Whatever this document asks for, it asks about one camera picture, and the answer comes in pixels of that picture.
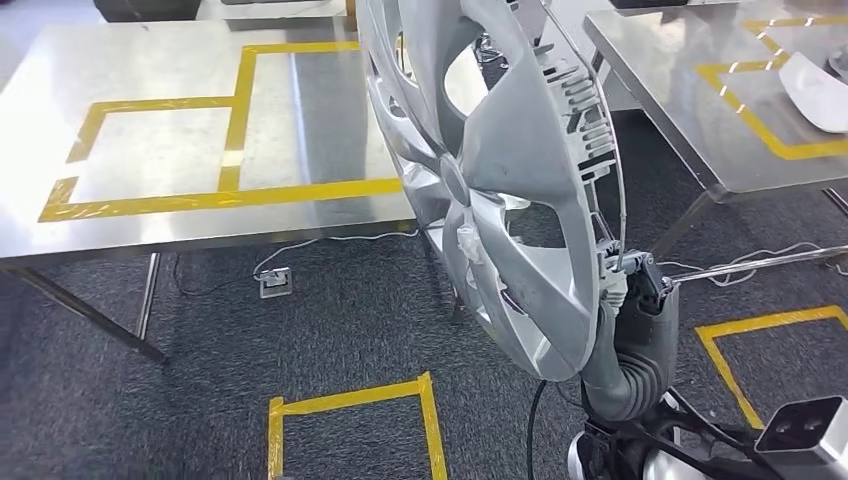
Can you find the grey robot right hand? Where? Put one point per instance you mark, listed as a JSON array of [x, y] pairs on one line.
[[646, 351]]

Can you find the yellow tape on workbench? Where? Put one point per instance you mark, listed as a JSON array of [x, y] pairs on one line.
[[762, 132], [232, 199]]

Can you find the white plastic cover part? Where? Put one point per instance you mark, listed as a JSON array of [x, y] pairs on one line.
[[815, 93]]

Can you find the black device box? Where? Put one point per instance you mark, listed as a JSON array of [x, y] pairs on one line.
[[649, 3]]

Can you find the black equipment case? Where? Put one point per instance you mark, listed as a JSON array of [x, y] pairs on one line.
[[146, 8]]

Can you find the silver floor outlet box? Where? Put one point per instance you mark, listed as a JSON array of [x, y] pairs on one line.
[[275, 283]]

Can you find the silver plastic wheel cover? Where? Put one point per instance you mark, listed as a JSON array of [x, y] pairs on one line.
[[530, 152], [840, 63]]

